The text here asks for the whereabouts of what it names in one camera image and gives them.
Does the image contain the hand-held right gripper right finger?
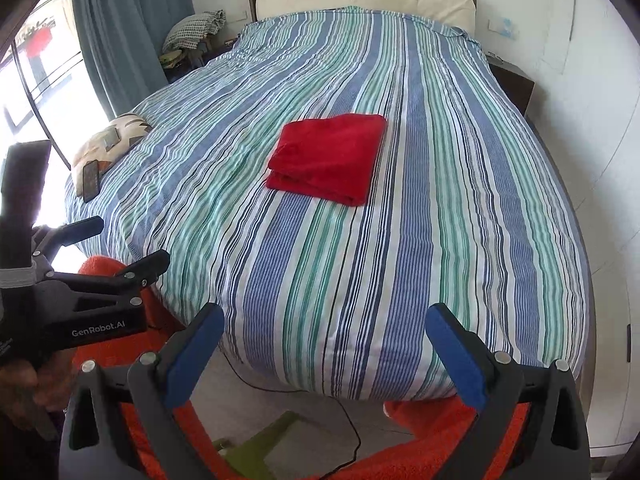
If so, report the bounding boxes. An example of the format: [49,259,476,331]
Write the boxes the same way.
[425,302,592,480]

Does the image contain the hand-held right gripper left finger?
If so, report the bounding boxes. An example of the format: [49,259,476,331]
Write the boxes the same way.
[59,302,226,480]

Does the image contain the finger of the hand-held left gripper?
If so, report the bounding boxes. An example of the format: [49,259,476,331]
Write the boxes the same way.
[31,216,105,261]
[50,249,171,311]

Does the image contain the red sweater with white rabbit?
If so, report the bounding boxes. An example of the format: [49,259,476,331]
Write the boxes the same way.
[265,114,388,207]

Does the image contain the person's left hand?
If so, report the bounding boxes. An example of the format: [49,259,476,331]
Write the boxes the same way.
[0,349,76,431]

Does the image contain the black smartphone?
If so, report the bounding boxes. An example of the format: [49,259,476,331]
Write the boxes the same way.
[81,159,101,203]

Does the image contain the striped blue green bed cover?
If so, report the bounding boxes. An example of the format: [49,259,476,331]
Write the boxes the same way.
[65,7,591,401]

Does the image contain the patterned beige cushion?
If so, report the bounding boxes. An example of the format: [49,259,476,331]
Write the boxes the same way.
[71,114,153,196]

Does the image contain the dark wooden nightstand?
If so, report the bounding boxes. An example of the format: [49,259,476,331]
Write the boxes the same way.
[162,37,241,83]
[487,55,536,116]

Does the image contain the blue curtain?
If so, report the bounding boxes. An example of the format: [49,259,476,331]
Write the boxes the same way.
[69,0,196,116]

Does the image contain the folded checked blanket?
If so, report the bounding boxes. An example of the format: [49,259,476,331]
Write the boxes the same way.
[162,10,227,53]

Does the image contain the black cable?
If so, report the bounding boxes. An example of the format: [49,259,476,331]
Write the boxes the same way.
[220,350,363,472]

